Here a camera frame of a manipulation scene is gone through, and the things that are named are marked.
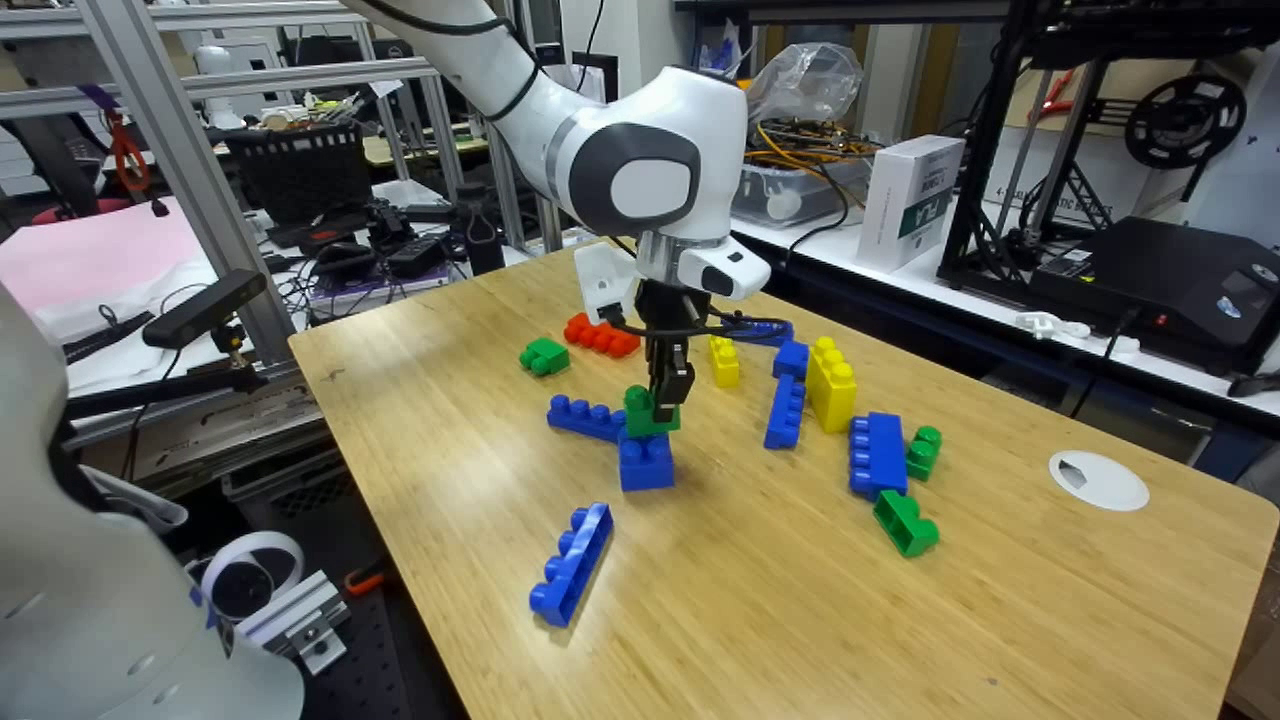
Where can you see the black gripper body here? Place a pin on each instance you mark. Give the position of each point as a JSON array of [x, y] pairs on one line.
[[674, 315]]

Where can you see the green toy building block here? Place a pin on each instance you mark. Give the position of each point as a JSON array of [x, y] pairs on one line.
[[926, 452], [641, 419], [907, 526]]

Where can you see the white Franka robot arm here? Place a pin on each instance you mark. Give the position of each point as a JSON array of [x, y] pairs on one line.
[[665, 121]]

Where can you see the small yellow toy block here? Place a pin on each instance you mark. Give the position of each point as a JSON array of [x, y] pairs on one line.
[[724, 360]]

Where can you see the red toy building block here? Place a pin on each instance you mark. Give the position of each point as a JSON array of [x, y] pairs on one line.
[[603, 338]]

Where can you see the long blue toy block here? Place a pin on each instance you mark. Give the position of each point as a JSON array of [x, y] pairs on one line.
[[568, 565], [584, 419]]

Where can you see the blue toy building block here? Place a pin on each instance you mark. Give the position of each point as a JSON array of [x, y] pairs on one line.
[[761, 332], [786, 413]]

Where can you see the square blue toy block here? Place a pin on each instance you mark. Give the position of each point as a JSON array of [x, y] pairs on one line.
[[647, 466]]

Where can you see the green two-stud toy block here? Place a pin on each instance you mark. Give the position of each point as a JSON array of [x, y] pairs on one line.
[[546, 357]]

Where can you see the large yellow toy block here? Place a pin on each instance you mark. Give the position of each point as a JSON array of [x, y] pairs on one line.
[[832, 387]]

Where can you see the wide blue toy block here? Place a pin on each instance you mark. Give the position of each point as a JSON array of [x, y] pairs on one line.
[[877, 457]]

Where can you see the clear plastic storage bin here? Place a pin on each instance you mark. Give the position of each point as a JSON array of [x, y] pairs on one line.
[[786, 197]]

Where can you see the white cardboard box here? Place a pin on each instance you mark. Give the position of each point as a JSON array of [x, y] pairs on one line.
[[907, 200]]

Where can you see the clear plastic bag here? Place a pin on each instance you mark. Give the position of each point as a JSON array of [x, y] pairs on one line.
[[804, 83]]

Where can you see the white topped workbench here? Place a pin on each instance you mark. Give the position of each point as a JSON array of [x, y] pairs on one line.
[[961, 303]]

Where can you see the white tape roll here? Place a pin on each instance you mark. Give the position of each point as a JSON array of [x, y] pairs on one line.
[[212, 565]]

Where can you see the black desktop machine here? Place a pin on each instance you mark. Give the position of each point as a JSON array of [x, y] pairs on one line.
[[1187, 286]]

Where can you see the black filament spool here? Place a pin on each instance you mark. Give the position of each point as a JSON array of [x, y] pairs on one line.
[[1155, 121]]

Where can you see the pink board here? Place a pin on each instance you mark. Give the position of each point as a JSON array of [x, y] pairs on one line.
[[106, 263]]

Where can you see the white curved cover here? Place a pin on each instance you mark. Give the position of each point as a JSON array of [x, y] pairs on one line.
[[95, 627]]

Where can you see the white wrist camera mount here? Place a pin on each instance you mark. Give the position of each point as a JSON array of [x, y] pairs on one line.
[[607, 283]]

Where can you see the black 3D printer frame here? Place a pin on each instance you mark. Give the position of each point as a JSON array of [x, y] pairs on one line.
[[995, 132]]

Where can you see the metal angle bracket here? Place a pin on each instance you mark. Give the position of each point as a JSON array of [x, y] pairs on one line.
[[300, 615]]

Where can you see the black bar-shaped camera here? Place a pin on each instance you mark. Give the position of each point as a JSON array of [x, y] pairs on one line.
[[200, 309]]

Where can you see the aluminium extrusion frame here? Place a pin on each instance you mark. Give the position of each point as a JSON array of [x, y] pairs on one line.
[[200, 160]]

